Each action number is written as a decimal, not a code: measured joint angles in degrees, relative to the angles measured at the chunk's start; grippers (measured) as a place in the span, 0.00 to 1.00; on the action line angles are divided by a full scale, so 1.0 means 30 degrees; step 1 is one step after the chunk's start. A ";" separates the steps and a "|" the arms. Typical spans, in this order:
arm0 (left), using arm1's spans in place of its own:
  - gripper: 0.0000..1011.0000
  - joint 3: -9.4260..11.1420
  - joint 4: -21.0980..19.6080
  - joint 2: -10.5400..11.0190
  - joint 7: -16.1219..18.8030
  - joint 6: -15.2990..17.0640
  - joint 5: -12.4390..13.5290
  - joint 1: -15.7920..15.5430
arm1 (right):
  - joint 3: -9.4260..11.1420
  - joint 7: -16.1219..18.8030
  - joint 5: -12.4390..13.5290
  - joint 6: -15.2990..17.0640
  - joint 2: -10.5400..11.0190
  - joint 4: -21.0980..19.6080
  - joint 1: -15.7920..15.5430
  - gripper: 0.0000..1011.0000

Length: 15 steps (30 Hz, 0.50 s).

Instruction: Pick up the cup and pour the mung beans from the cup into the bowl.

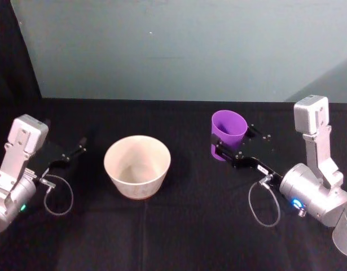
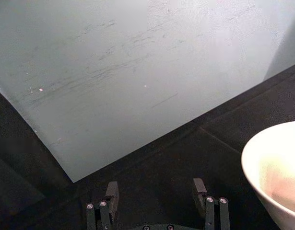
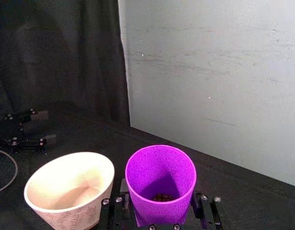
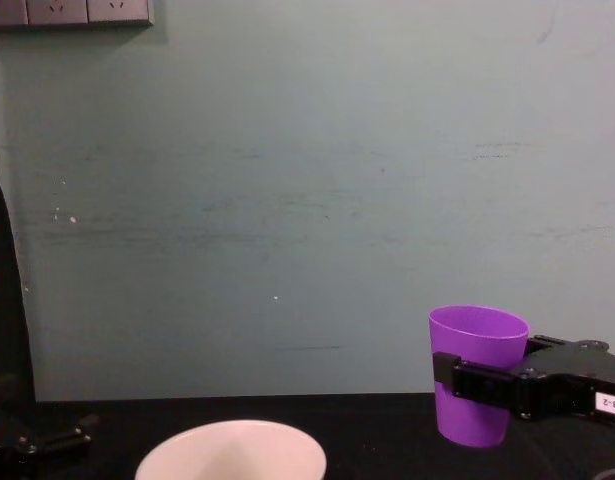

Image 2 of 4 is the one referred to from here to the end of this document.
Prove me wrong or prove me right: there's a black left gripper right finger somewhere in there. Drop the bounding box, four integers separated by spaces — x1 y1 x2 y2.
192 178 231 230

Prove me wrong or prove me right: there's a black table cloth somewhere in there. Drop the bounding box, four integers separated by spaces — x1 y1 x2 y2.
0 62 295 230

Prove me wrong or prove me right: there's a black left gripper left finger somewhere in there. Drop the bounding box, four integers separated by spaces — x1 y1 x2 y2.
86 181 120 230

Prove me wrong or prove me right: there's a roll of white tape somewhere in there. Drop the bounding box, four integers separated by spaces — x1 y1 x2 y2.
241 120 295 230

